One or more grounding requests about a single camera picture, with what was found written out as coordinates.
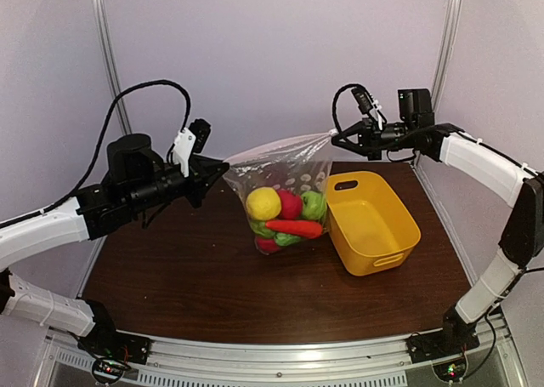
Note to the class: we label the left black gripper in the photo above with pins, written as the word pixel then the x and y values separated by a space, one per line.
pixel 200 178

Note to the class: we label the front aluminium rail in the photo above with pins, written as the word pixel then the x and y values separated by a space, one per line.
pixel 374 362

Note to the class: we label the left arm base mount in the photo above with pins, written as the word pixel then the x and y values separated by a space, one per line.
pixel 124 347

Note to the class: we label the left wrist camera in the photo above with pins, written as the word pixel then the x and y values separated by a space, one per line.
pixel 189 140

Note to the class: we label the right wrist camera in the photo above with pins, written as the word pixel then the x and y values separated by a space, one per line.
pixel 369 106

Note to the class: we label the left metal frame post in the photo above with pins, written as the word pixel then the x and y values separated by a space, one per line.
pixel 106 46

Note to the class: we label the orange toy carrot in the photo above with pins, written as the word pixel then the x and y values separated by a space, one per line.
pixel 303 228

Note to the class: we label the metal frame post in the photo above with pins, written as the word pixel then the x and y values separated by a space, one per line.
pixel 106 46
pixel 451 23

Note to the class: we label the clear zip top bag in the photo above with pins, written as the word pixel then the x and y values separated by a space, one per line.
pixel 282 188

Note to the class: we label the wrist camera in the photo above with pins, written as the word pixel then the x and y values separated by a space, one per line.
pixel 369 106
pixel 189 140

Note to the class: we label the green toy apple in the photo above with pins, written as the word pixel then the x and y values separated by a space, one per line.
pixel 314 205

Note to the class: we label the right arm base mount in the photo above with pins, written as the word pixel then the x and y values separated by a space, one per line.
pixel 433 346

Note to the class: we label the right metal frame post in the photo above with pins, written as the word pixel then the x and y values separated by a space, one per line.
pixel 451 23

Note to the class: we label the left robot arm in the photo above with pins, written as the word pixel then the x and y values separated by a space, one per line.
pixel 80 218

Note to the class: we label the light green toy squash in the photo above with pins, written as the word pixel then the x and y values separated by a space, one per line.
pixel 260 230

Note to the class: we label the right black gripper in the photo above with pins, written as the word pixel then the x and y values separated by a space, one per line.
pixel 371 139

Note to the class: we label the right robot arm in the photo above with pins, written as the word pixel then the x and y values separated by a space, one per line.
pixel 513 188

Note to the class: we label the small red toy tomato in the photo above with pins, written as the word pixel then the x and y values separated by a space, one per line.
pixel 291 205

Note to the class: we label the red toy pepper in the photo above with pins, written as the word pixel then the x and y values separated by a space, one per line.
pixel 266 245

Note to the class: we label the yellow plastic basket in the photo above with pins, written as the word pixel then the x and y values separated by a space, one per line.
pixel 369 226

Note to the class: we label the yellow toy lemon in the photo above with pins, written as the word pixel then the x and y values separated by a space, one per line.
pixel 263 204

